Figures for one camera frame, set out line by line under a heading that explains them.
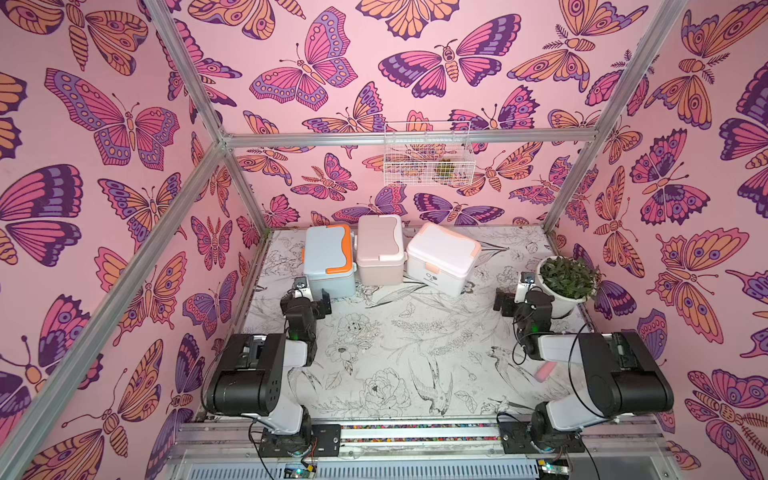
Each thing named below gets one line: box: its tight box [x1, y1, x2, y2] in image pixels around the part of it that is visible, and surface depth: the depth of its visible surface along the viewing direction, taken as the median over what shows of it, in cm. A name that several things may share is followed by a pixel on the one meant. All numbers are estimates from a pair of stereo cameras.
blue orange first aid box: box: [302, 224, 357, 299], surface depth 96 cm
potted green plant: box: [536, 256, 606, 319], surface depth 86 cm
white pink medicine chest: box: [406, 222, 482, 297], surface depth 97 cm
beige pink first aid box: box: [356, 214, 405, 286], surface depth 99 cm
